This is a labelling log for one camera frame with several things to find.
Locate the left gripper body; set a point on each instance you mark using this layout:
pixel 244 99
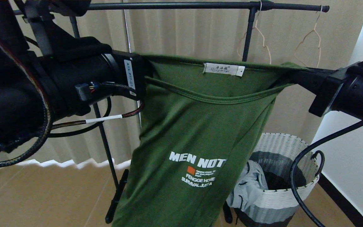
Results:
pixel 83 82

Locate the green printed shirt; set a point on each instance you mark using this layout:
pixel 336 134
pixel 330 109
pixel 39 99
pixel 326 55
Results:
pixel 200 126

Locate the pink clothes hanger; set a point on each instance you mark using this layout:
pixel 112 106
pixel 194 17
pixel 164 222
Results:
pixel 265 46
pixel 320 47

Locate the pale grey shorts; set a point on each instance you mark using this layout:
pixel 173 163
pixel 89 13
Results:
pixel 247 186

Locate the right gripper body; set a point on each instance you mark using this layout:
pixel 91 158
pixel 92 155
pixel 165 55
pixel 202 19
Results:
pixel 358 91

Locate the black clothes rack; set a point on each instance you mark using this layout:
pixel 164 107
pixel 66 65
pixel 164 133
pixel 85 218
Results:
pixel 200 5

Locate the white laundry basket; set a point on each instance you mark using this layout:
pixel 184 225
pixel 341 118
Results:
pixel 282 142

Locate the beige curtain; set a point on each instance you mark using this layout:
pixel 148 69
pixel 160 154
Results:
pixel 184 31

